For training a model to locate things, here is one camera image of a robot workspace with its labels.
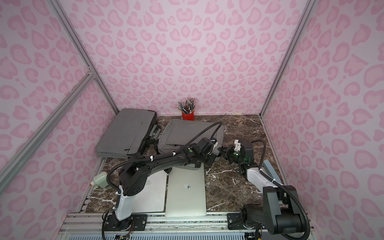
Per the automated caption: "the grey laptop sleeve top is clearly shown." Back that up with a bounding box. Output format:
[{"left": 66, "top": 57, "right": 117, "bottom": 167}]
[{"left": 96, "top": 109, "right": 161, "bottom": 159}]

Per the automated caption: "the grey laptop bag with strap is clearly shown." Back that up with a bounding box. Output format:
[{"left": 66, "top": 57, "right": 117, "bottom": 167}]
[{"left": 158, "top": 119, "right": 224, "bottom": 167}]

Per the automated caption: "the blue green stapler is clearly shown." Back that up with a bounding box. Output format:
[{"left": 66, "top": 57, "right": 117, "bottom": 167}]
[{"left": 263, "top": 160, "right": 282, "bottom": 184}]

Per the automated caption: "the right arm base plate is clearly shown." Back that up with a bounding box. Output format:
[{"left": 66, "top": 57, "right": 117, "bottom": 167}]
[{"left": 227, "top": 213, "right": 247, "bottom": 231}]

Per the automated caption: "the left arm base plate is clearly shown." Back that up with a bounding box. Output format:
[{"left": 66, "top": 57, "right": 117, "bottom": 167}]
[{"left": 102, "top": 213, "right": 148, "bottom": 232}]

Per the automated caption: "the bundle of pencils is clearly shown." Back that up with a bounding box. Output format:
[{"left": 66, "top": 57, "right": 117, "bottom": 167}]
[{"left": 177, "top": 98, "right": 196, "bottom": 115}]

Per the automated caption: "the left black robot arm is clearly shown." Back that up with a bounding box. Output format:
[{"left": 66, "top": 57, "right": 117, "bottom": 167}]
[{"left": 101, "top": 122, "right": 223, "bottom": 240}]

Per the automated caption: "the red pencil cup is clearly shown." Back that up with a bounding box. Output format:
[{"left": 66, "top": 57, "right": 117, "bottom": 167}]
[{"left": 182, "top": 112, "right": 195, "bottom": 121}]

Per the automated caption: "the aluminium front rail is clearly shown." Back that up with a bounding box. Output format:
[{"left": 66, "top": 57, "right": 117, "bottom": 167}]
[{"left": 57, "top": 212, "right": 256, "bottom": 240}]

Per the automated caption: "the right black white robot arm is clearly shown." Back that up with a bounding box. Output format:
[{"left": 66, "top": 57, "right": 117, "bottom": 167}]
[{"left": 219, "top": 140, "right": 311, "bottom": 240}]

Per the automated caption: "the silver apple laptop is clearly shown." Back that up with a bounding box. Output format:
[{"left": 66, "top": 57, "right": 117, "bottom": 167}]
[
  {"left": 133, "top": 171, "right": 168, "bottom": 213},
  {"left": 165, "top": 165, "right": 207, "bottom": 218}
]

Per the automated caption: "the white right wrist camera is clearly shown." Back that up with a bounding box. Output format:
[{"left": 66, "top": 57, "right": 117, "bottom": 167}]
[{"left": 234, "top": 140, "right": 241, "bottom": 153}]

